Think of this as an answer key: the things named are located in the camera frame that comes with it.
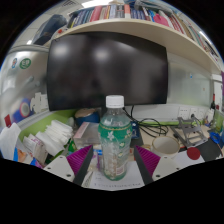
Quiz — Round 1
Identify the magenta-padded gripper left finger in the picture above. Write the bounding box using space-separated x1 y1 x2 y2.
43 144 95 187

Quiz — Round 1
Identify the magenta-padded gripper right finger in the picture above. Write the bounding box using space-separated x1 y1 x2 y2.
132 145 183 186

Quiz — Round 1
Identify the clear green-labelled water bottle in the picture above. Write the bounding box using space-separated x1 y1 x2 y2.
97 94 133 182

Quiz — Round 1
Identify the white paper cup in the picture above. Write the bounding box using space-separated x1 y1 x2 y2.
151 135 181 160

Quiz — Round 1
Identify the white tissue packet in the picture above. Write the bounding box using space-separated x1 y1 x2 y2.
22 133 50 165

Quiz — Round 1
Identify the flat round red coaster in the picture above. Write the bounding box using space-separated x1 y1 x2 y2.
186 146 202 161

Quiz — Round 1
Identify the stack of white tissues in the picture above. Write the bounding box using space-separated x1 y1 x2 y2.
34 119 75 157

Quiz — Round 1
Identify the printed white paper sheet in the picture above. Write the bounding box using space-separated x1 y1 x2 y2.
82 161 146 192

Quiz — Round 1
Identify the clear plastic box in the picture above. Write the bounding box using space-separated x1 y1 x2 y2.
72 121 101 150

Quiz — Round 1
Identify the grey metal laptop stand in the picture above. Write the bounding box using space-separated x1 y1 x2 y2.
173 115 208 148

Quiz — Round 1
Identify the small blue box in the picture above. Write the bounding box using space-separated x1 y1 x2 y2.
131 121 141 140

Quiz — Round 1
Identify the blue round container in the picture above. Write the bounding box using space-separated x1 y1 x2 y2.
74 107 101 128

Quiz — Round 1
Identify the dark wine bottle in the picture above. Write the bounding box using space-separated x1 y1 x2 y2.
210 93 217 111

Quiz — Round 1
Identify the black computer monitor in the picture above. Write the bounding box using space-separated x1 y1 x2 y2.
46 31 169 112

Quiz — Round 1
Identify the green round sticker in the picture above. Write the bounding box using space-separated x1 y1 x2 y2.
18 57 32 70

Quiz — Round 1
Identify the dark blue bag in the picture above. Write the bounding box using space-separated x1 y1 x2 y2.
32 14 68 46

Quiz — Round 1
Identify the black cable bundle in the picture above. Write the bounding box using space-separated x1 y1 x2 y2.
130 105 171 138

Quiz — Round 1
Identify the blue coiled cable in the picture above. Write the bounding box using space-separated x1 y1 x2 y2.
209 131 222 145

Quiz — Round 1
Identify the wall shelf with books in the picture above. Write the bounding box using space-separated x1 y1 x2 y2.
43 2 222 75

